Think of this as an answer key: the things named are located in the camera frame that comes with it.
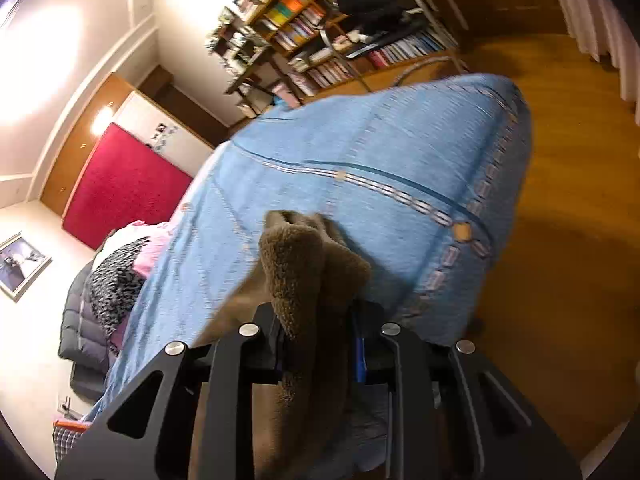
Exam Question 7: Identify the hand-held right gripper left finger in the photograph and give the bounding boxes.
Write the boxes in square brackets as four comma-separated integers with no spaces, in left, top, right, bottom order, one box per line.
[54,304,293,480]

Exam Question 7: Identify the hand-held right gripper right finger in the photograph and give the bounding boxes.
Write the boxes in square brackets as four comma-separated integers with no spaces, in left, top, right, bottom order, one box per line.
[350,300,584,480]

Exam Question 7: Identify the brown fleece pants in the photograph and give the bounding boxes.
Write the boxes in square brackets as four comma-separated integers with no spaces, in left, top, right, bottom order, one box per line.
[192,210,373,480]

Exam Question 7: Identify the pink quilt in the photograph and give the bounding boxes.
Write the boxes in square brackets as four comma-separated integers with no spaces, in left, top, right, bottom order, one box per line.
[107,220,182,356]

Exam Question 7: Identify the leopard print cloth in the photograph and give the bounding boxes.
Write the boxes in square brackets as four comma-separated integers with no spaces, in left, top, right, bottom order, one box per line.
[89,237,151,341]

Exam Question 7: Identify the grey padded headboard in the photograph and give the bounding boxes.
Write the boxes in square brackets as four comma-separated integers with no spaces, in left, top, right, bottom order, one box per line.
[59,260,121,401]

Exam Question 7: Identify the plaid pillow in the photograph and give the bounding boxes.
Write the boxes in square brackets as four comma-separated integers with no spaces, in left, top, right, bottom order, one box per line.
[52,427,93,462]

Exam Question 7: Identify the blue checked bedspread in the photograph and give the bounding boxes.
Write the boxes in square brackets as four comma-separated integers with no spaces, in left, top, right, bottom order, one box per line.
[82,72,533,461]

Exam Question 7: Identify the red mattress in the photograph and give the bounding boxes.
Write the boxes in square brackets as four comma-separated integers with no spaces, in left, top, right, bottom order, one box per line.
[62,122,195,251]

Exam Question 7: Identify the dark wooden door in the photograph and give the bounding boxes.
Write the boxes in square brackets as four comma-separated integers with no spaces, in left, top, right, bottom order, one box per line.
[137,66,241,147]

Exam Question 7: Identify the wooden overhead cabinet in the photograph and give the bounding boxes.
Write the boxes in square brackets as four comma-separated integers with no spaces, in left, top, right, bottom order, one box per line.
[40,72,138,216]

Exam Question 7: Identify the white wardrobe door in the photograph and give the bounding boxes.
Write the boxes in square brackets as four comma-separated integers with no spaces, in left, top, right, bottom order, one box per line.
[116,91,215,161]

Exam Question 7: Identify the wooden desk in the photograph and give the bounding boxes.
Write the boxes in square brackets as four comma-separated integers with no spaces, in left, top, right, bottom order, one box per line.
[225,45,307,111]

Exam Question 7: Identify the wooden desk shelf unit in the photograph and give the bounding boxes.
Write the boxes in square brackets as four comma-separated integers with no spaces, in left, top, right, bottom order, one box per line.
[207,5,273,78]

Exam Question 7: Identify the wooden bookshelf with books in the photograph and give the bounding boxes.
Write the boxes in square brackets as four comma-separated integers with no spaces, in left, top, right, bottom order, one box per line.
[207,0,461,111]

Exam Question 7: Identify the white curtain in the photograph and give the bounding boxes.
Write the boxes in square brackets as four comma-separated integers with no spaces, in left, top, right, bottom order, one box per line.
[542,0,640,126]

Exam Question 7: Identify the framed wall photo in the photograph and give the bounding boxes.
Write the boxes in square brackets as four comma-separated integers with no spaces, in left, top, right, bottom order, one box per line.
[0,231,53,303]

